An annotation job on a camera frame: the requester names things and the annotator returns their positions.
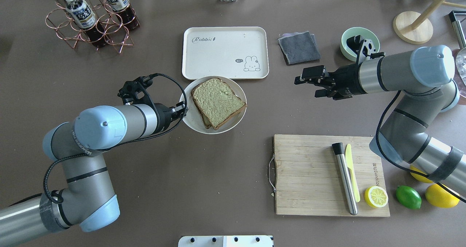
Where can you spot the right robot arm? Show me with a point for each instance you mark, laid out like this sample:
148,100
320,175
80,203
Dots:
425,76

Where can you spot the cream rabbit tray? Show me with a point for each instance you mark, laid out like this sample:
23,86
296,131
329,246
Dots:
230,52

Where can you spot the steel muddler black head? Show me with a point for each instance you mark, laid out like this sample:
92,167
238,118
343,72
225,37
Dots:
338,150

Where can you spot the yellow lemon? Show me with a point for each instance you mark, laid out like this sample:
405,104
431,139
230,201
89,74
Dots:
418,177
439,197

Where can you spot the grey folded cloth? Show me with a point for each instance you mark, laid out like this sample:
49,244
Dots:
299,47

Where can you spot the copper wire bottle rack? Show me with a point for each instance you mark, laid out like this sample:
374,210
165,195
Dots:
115,33

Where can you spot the yellow plastic knife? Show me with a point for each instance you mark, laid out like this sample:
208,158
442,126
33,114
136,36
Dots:
351,170

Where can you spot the lemon half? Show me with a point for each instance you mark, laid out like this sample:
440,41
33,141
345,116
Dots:
376,197

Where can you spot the green lime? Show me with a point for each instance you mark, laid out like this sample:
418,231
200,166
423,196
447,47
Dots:
408,197

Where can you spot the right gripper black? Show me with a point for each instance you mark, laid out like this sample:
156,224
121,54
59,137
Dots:
348,80

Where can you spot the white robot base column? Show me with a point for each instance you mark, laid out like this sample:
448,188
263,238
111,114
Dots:
227,241

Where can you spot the dark tea bottle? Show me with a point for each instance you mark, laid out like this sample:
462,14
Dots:
87,21

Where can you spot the pink bowl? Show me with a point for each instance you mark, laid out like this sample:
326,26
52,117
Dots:
461,86

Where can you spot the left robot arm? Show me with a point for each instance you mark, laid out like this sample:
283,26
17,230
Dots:
89,200

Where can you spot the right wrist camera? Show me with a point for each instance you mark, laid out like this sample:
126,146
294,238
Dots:
364,49

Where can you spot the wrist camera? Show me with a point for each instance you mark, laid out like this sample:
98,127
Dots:
134,92
364,49

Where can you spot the white plate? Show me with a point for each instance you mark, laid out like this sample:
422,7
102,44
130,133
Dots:
193,118

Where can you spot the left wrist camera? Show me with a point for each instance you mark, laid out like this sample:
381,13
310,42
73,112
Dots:
134,92

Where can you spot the green ceramic bowl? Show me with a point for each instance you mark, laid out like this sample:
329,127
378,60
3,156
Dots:
350,32

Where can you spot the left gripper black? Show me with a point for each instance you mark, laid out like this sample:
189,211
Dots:
165,118

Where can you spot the wooden stand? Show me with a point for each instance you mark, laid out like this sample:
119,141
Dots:
415,28

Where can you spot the bread slice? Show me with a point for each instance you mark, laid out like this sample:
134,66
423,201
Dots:
208,125
216,100

